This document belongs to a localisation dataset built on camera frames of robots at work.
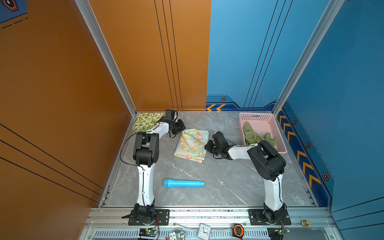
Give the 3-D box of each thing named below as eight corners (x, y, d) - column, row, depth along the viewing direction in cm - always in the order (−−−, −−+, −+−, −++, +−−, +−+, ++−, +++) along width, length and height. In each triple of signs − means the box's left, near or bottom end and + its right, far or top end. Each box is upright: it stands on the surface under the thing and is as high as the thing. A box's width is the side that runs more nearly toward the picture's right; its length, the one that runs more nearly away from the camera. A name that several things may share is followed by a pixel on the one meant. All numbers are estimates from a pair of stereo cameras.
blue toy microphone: (164, 188, 85) (162, 185, 81) (165, 181, 87) (163, 178, 84) (204, 188, 85) (204, 185, 81) (204, 181, 87) (204, 178, 84)
